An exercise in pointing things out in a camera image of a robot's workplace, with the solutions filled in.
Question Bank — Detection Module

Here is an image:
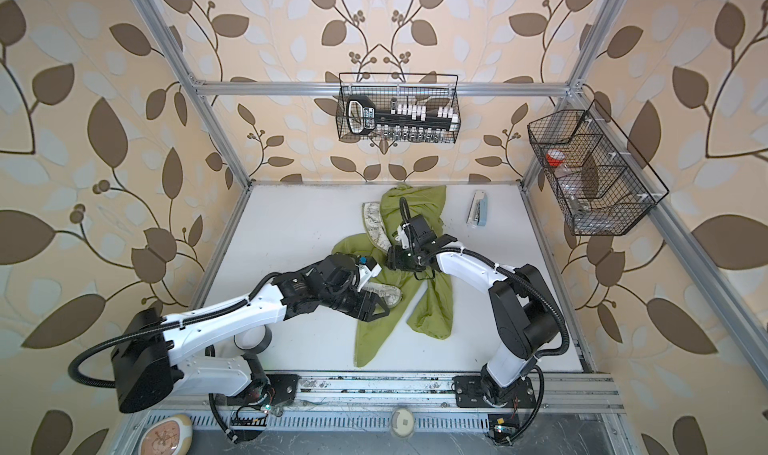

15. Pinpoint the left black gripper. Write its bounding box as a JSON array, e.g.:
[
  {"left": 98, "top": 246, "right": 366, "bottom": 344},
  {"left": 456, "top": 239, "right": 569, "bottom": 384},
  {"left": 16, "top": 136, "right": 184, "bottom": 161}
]
[{"left": 320, "top": 284, "right": 395, "bottom": 321}]

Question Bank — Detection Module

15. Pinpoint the black wire basket back wall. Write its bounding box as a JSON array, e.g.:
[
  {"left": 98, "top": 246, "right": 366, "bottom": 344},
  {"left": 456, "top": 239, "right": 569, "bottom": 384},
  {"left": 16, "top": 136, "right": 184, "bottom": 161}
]
[{"left": 335, "top": 70, "right": 462, "bottom": 144}]

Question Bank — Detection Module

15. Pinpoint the green jacket with cartoon print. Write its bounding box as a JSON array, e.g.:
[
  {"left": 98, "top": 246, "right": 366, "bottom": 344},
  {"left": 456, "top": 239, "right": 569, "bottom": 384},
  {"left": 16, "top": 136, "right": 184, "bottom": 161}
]
[{"left": 354, "top": 184, "right": 454, "bottom": 368}]

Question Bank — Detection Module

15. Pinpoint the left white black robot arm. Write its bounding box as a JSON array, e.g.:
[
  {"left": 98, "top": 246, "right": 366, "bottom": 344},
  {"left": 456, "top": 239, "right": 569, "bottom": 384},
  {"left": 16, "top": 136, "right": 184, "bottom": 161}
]
[{"left": 68, "top": 253, "right": 389, "bottom": 414}]

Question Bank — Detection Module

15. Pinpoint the round white puck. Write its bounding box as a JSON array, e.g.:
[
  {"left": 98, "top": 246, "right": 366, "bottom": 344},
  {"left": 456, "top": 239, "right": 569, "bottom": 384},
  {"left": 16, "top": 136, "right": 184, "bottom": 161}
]
[{"left": 390, "top": 407, "right": 416, "bottom": 439}]

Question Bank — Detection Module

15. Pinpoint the red capped bottle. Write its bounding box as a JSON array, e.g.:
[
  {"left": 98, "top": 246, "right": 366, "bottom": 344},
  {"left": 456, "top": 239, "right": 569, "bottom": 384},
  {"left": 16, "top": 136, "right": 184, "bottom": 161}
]
[{"left": 545, "top": 148, "right": 566, "bottom": 168}]

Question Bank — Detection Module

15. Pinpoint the grey stapler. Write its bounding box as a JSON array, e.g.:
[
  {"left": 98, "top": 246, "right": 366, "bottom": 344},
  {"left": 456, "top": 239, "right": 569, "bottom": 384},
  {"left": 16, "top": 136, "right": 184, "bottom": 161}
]
[{"left": 467, "top": 190, "right": 488, "bottom": 227}]

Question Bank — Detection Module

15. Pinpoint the black wire basket right wall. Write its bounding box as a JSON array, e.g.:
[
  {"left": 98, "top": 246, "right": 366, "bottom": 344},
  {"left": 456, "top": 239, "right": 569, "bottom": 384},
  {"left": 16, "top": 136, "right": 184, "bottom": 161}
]
[{"left": 527, "top": 101, "right": 669, "bottom": 236}]

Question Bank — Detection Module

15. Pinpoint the black rack of vials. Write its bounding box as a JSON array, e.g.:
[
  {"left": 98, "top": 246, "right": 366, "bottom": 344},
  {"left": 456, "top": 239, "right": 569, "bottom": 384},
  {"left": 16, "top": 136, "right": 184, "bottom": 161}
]
[{"left": 340, "top": 95, "right": 461, "bottom": 138}]

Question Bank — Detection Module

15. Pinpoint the pink white round toy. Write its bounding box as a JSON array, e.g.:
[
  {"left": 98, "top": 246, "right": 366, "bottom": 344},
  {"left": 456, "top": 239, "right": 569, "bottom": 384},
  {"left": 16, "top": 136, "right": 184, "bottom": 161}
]
[{"left": 138, "top": 414, "right": 193, "bottom": 455}]

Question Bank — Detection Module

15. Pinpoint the black wire basket wall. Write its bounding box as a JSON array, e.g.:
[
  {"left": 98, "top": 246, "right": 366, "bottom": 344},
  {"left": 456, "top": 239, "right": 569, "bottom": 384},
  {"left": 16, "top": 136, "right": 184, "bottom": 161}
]
[
  {"left": 527, "top": 101, "right": 669, "bottom": 236},
  {"left": 335, "top": 70, "right": 462, "bottom": 144}
]

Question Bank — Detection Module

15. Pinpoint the grey tape roll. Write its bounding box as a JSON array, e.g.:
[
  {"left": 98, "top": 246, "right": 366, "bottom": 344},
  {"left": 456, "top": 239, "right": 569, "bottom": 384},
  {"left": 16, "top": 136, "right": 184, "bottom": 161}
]
[{"left": 233, "top": 325, "right": 272, "bottom": 354}]

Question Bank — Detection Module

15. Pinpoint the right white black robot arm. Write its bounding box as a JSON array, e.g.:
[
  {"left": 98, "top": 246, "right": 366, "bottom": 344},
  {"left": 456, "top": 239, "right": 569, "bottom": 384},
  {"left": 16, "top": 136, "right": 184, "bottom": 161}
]
[{"left": 388, "top": 215, "right": 571, "bottom": 407}]

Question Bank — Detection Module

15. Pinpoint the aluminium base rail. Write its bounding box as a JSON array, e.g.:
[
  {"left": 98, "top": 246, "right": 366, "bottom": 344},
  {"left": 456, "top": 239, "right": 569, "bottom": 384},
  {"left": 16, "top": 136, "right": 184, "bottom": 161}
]
[{"left": 128, "top": 369, "right": 625, "bottom": 414}]

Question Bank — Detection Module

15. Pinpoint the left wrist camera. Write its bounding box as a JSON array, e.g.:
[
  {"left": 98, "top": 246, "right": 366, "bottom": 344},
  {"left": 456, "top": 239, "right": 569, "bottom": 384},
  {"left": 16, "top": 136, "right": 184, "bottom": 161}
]
[{"left": 355, "top": 256, "right": 381, "bottom": 292}]

